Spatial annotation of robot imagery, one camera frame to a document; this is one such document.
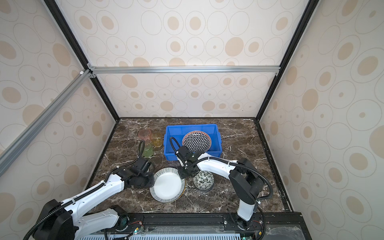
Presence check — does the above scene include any flower pattern orange rim plate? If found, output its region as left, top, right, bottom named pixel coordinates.
left=182, top=131, right=212, bottom=152

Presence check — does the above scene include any striped rim white plate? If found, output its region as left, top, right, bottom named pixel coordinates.
left=150, top=167, right=186, bottom=203

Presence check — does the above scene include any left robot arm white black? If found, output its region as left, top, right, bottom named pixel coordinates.
left=24, top=140, right=154, bottom=240

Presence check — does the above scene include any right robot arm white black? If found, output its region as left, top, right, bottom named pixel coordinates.
left=170, top=137, right=274, bottom=230

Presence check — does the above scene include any blue plastic bin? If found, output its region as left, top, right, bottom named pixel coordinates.
left=163, top=124, right=223, bottom=161

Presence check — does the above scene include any green floral ceramic bowl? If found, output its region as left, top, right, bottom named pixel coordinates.
left=193, top=171, right=215, bottom=192

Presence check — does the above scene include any green transparent cup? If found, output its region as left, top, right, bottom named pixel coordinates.
left=142, top=142, right=154, bottom=158

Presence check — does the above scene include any pink transparent cup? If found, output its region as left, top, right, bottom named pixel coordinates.
left=138, top=129, right=152, bottom=141

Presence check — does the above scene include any yellow transparent cup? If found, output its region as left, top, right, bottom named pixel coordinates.
left=150, top=131, right=164, bottom=148

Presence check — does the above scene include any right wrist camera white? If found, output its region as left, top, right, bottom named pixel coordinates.
left=176, top=154, right=185, bottom=167

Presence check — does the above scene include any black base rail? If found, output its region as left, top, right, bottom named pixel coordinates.
left=74, top=211, right=311, bottom=240

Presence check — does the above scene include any horizontal aluminium frame bar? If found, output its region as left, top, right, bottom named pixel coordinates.
left=89, top=66, right=280, bottom=74

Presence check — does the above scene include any left diagonal aluminium frame bar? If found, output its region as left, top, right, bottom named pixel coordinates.
left=1, top=70, right=91, bottom=175

